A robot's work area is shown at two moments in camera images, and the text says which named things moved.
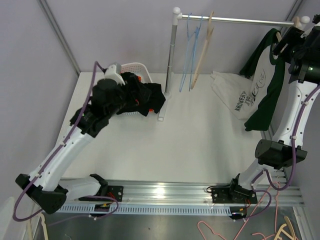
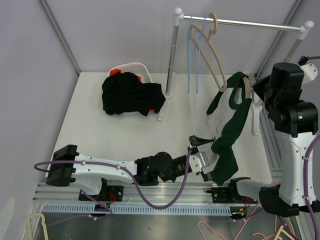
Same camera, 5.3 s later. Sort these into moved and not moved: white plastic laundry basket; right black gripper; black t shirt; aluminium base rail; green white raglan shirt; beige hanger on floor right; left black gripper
Moved: right black gripper; left black gripper; green white raglan shirt
Not moved: black t shirt; aluminium base rail; beige hanger on floor right; white plastic laundry basket
